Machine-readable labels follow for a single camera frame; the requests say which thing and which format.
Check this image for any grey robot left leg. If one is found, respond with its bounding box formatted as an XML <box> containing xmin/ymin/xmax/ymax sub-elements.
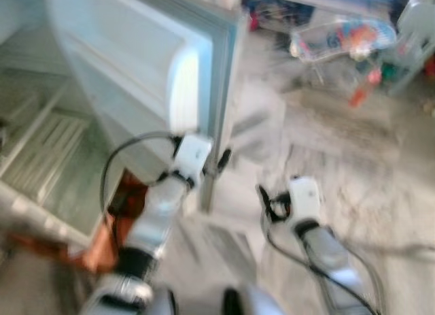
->
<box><xmin>146</xmin><ymin>288</ymin><xmax>180</xmax><ymax>315</ymax></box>

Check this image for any white fridge door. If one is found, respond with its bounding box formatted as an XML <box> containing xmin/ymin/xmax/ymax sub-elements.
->
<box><xmin>48</xmin><ymin>0</ymin><xmax>247</xmax><ymax>214</ymax></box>

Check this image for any white wire fridge shelf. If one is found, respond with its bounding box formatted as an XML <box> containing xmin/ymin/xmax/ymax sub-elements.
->
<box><xmin>5</xmin><ymin>110</ymin><xmax>90</xmax><ymax>201</ymax></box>

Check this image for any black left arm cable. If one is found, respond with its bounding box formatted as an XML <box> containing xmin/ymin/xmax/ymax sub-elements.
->
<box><xmin>99</xmin><ymin>130</ymin><xmax>179</xmax><ymax>249</ymax></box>

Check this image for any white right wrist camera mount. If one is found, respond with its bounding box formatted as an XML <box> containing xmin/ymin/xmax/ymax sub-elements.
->
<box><xmin>287</xmin><ymin>177</ymin><xmax>322</xmax><ymax>224</ymax></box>

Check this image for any grey robot leg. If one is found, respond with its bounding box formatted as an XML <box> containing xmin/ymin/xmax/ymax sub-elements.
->
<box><xmin>224</xmin><ymin>284</ymin><xmax>287</xmax><ymax>315</ymax></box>
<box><xmin>146</xmin><ymin>288</ymin><xmax>180</xmax><ymax>315</ymax></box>

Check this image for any grey robot right leg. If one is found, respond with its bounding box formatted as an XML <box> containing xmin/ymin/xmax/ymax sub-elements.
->
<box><xmin>224</xmin><ymin>284</ymin><xmax>287</xmax><ymax>315</ymax></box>

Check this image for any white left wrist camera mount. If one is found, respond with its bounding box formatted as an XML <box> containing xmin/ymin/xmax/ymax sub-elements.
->
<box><xmin>170</xmin><ymin>133</ymin><xmax>213</xmax><ymax>186</ymax></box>

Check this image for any small red bottle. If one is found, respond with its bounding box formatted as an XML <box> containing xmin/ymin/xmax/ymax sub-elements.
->
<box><xmin>349</xmin><ymin>87</ymin><xmax>368</xmax><ymax>109</ymax></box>

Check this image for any white fridge cabinet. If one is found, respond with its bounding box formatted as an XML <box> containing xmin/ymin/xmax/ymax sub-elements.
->
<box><xmin>0</xmin><ymin>0</ymin><xmax>130</xmax><ymax>244</ymax></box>

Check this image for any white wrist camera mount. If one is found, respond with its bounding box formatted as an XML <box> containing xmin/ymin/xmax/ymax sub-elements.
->
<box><xmin>170</xmin><ymin>133</ymin><xmax>213</xmax><ymax>186</ymax></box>
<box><xmin>287</xmin><ymin>177</ymin><xmax>322</xmax><ymax>224</ymax></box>

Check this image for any clear plastic basket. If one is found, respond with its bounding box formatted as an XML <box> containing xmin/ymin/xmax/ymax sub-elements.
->
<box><xmin>291</xmin><ymin>16</ymin><xmax>399</xmax><ymax>63</ymax></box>

